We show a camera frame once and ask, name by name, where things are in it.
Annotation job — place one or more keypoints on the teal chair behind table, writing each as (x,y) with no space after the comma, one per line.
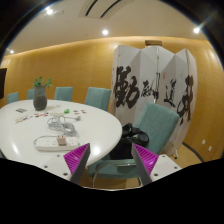
(98,97)

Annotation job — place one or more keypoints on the dark grey vase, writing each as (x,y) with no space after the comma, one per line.
(40,99)

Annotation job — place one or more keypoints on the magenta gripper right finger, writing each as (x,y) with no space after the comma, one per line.
(145,161)

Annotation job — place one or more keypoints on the dark wall monitor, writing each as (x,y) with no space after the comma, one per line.
(3,72)

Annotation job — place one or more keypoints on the green plant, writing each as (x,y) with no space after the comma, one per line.
(40,82)

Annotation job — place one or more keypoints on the black bag on chair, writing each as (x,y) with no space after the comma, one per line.
(130,135)

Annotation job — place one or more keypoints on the teal chair middle back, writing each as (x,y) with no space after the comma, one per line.
(63,93)

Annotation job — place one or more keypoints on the teal chair far left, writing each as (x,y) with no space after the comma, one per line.
(12,97)

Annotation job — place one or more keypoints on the small dark card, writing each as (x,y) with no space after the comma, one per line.
(20,110)

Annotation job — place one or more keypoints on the teal chair behind vase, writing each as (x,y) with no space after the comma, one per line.
(30,94)

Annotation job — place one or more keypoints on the teal chair near right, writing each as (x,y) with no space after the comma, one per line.
(158,123)

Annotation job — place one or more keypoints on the ceiling air vent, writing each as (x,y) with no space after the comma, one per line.
(101,9)

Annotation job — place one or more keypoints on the pink charger plug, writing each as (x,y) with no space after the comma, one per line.
(61,139)

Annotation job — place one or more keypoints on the white power strip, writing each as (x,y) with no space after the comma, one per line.
(50,144)

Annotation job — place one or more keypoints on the small green object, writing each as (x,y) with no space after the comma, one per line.
(66,111)

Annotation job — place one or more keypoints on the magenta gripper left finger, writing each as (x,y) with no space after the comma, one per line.
(76,161)

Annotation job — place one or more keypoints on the white folding calligraphy screen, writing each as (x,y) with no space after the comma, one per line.
(157,75)

